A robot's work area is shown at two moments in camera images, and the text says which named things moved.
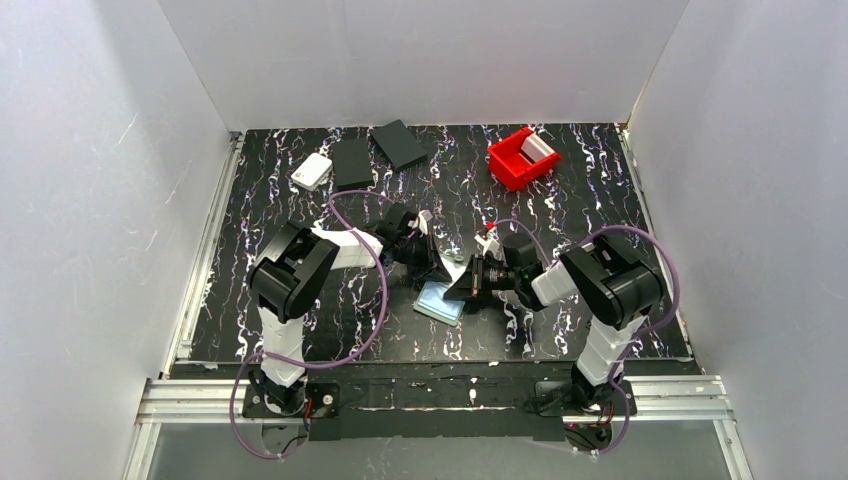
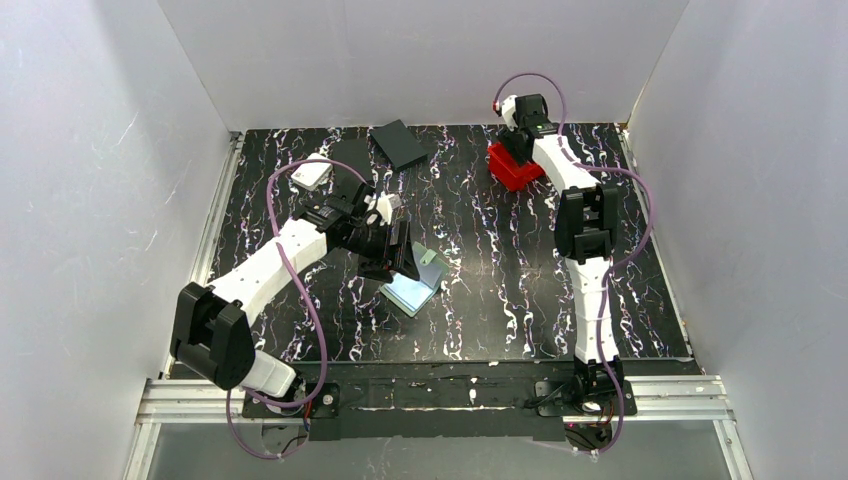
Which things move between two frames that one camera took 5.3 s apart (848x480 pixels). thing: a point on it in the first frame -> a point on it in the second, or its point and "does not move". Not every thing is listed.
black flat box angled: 399,145 does not move
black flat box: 351,161 does not move
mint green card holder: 431,301 -> 409,294
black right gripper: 477,277 -> 520,145
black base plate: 437,401 does not move
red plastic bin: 510,167 does not move
